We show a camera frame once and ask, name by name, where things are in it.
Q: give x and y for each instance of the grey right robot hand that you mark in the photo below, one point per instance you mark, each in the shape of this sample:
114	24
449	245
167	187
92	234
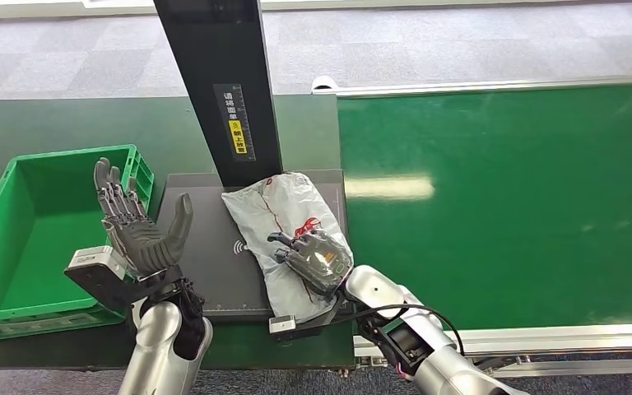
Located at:
316	261

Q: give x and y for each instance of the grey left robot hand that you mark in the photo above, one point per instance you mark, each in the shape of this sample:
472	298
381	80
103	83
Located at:
141	240

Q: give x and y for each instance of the grey mailer package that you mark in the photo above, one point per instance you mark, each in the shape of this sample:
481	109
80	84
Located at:
278	212

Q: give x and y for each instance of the white conveyor end cap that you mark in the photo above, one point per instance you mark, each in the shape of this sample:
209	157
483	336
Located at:
322	83

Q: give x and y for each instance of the green conveyor belt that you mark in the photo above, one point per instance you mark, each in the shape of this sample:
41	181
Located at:
501	218

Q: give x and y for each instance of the green plastic crate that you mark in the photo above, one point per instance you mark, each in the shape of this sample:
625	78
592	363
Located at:
38	240

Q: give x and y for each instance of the black yellow column label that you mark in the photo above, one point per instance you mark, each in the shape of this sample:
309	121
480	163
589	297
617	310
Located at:
235	122

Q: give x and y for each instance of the black scanner column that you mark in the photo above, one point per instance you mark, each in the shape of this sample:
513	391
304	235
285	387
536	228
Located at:
220	65

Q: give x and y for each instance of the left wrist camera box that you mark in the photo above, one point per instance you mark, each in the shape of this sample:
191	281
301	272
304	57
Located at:
98	267

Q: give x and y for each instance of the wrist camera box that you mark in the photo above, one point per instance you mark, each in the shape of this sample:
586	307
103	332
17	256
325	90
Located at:
289	324
98	267

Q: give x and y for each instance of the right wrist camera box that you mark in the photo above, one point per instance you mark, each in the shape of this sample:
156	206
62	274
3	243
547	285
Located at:
289	324

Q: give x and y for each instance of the black scanner base plate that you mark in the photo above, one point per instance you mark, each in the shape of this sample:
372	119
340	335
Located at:
212	272

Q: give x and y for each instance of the grey conveyor leg bracket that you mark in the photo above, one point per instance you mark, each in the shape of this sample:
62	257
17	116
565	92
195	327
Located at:
490	364

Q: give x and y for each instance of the aluminium conveyor frame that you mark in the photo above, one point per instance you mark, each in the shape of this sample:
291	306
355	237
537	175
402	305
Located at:
539	341

